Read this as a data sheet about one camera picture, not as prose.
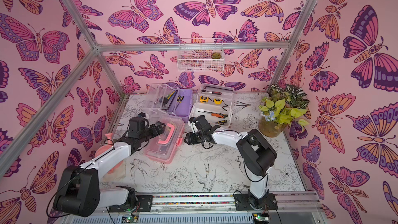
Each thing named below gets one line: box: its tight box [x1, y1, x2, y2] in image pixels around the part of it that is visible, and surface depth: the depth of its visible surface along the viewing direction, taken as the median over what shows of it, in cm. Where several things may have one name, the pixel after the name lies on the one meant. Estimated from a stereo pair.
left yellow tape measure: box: [199, 95, 209, 104], surface depth 108 cm
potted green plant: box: [258, 84, 310, 138], surface depth 85 cm
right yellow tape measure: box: [212, 98, 223, 105], surface depth 105 cm
